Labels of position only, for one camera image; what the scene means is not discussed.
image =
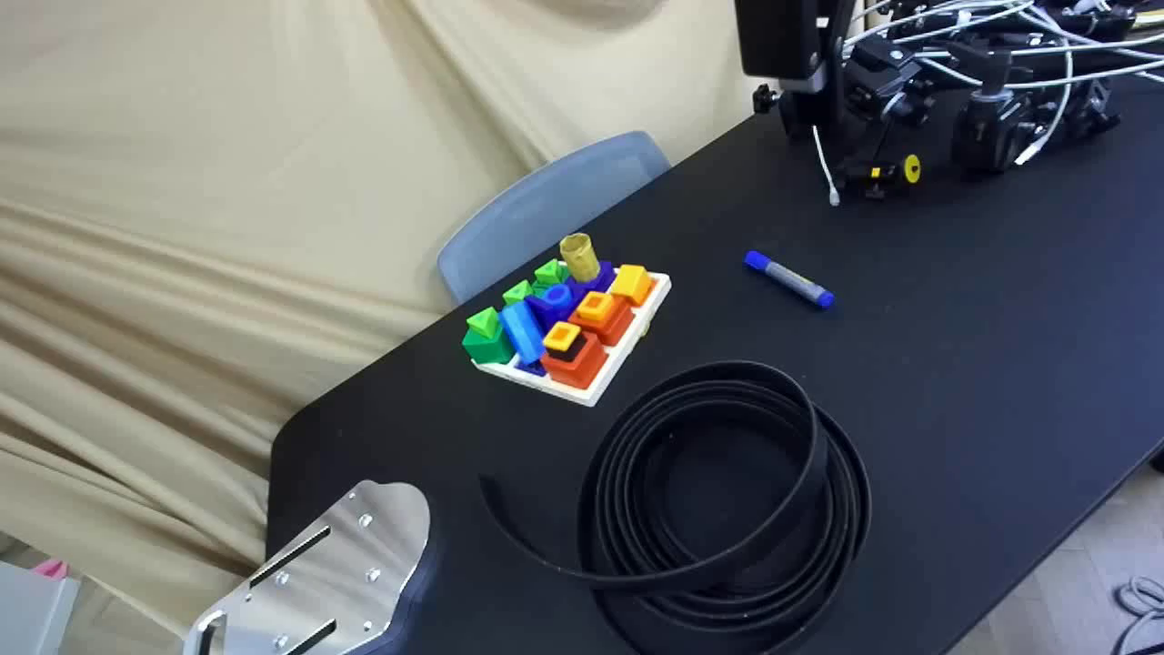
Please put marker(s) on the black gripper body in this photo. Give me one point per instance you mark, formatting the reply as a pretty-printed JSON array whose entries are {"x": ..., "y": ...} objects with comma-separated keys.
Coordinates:
[{"x": 870, "y": 128}]

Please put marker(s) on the blue whiteboard marker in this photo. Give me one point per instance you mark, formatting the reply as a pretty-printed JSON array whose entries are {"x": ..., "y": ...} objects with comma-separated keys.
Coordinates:
[{"x": 792, "y": 278}]

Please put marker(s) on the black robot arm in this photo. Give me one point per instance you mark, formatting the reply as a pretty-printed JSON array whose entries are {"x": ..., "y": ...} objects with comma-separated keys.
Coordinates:
[{"x": 798, "y": 44}]

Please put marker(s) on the yellow orange square block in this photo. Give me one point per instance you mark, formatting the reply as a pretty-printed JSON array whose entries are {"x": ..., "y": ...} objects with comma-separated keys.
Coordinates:
[{"x": 632, "y": 282}]

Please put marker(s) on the yellow cylinder block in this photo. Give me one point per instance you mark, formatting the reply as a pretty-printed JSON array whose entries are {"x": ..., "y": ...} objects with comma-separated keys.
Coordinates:
[{"x": 575, "y": 250}]

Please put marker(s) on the grey blue chair back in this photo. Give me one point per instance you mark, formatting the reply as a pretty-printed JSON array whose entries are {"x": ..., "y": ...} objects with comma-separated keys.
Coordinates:
[{"x": 542, "y": 205}]

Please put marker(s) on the white shape sorter board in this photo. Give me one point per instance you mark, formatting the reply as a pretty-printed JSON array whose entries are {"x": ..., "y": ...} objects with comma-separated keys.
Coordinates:
[{"x": 586, "y": 304}]

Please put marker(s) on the orange square stacked block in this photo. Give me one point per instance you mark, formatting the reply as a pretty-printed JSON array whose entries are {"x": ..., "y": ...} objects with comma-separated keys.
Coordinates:
[{"x": 572, "y": 355}]

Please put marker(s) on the blue rectangular block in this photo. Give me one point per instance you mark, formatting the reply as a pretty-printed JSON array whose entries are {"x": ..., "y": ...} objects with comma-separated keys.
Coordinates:
[{"x": 522, "y": 333}]

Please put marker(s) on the green house shaped block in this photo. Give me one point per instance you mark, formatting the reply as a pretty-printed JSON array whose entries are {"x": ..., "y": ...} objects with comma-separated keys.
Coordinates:
[{"x": 486, "y": 341}]

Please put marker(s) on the beige fabric backdrop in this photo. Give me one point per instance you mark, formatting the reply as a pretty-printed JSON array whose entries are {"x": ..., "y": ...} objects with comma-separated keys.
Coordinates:
[{"x": 221, "y": 208}]

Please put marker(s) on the silver metal bracket plate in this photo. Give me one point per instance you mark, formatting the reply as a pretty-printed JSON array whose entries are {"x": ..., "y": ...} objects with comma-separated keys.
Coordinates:
[{"x": 347, "y": 582}]

